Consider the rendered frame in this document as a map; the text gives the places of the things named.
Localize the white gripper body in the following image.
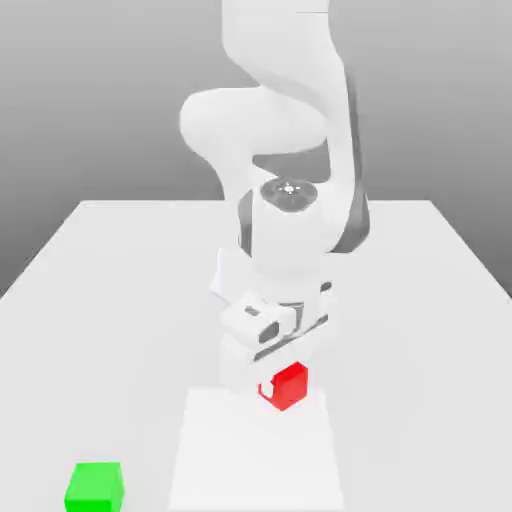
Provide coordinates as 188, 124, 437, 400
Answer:
218, 312, 336, 396

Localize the small green cube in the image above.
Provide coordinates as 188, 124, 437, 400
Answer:
63, 461, 126, 512

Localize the small red cube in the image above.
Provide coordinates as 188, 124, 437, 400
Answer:
257, 360, 310, 412

